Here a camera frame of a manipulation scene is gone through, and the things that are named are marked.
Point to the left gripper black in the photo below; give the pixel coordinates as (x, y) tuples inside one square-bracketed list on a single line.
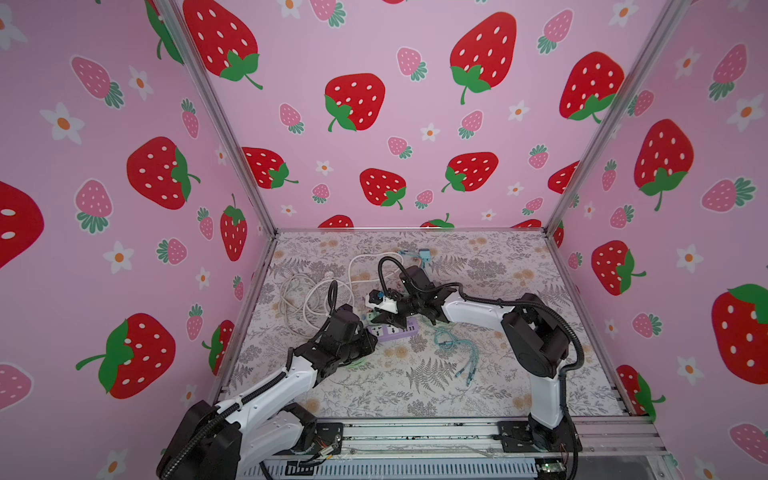
[(368, 346)]

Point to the teal charger plug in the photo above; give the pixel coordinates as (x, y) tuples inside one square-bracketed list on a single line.
[(424, 256)]

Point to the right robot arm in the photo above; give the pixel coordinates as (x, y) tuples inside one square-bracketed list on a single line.
[(542, 341)]

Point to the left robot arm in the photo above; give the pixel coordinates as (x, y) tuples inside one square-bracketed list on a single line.
[(223, 441)]

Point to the white blue power strip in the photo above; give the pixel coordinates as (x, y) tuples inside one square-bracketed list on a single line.
[(375, 315)]

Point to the purple power strip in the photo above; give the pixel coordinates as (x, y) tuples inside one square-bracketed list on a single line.
[(387, 333)]

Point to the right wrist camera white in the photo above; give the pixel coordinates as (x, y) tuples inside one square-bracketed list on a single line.
[(379, 301)]

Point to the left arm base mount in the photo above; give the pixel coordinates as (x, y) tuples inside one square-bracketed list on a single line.
[(312, 441)]

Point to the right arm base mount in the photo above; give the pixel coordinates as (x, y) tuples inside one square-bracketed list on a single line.
[(530, 436)]

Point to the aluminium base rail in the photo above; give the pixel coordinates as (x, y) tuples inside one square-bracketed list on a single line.
[(618, 447)]

